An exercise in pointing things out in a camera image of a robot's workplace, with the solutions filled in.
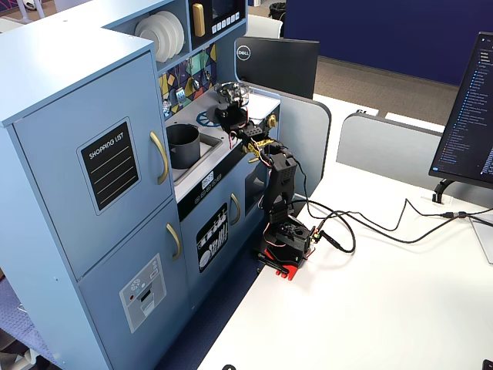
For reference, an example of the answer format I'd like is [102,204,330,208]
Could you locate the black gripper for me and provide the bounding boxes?
[214,90,268,143]

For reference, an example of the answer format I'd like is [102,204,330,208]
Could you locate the black Dell monitor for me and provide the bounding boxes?
[233,35,320,101]

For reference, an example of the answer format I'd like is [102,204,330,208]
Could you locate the gray toy sink basin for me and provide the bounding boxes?
[169,130,225,184]

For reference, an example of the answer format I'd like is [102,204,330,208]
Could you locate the gray cylindrical pot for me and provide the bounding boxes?
[166,123,202,170]

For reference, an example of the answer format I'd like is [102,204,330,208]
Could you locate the tall gray desk divider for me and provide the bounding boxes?
[250,86,333,201]

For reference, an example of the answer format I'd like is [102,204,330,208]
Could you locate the white chair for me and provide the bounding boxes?
[246,13,284,39]

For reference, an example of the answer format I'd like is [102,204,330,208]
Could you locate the white toy plate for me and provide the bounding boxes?
[133,16,170,62]
[156,10,186,55]
[148,13,179,59]

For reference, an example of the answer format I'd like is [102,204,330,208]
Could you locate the black trash bin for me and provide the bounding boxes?
[268,2,287,22]

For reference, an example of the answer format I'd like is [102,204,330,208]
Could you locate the black shopping list decal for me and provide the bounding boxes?
[75,116,142,216]

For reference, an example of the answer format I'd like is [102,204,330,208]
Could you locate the low gray desk divider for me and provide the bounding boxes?
[336,111,493,211]

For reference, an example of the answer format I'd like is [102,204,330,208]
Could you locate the black red table clamp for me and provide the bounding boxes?
[252,250,305,281]

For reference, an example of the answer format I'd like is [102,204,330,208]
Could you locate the light blue toy kitchen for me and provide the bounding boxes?
[0,0,283,370]

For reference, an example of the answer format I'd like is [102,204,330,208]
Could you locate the gray ice dispenser decal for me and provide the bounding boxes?
[118,252,168,335]

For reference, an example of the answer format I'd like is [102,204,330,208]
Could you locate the monitor with code screen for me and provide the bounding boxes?
[428,31,493,190]

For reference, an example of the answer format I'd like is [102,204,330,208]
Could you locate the silver monitor stand base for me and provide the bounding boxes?
[470,215,493,265]

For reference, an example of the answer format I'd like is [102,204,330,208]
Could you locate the blue textured floor mat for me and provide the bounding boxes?
[0,277,66,370]

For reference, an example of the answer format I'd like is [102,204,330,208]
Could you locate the gold microwave handle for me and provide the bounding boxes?
[191,2,206,39]

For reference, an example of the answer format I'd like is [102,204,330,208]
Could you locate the long gold fridge handle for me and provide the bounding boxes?
[149,130,169,186]

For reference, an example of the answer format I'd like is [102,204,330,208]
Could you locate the gold dishwasher door handle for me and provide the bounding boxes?
[230,192,242,227]

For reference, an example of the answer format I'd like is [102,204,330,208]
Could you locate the short gold fridge handle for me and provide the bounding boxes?
[166,222,182,261]

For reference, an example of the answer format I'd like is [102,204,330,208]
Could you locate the dark blue partition wall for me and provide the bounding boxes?
[283,0,493,88]

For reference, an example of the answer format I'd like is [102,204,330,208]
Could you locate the looped black cable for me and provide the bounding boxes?
[307,206,493,255]

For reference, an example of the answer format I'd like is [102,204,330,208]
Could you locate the black cable with connector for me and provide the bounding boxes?
[294,195,493,234]

